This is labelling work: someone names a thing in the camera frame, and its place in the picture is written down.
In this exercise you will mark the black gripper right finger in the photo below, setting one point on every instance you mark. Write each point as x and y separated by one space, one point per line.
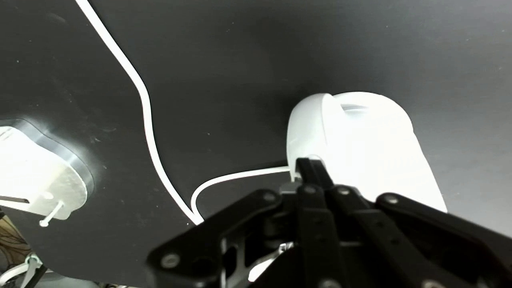
422 247

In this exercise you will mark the white electric kettle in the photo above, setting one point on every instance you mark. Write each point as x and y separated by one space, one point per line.
363 140

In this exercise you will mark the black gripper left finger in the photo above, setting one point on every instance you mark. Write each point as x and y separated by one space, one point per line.
266 241

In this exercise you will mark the grey metal mounting plate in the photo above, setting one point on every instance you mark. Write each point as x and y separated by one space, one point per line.
38 175

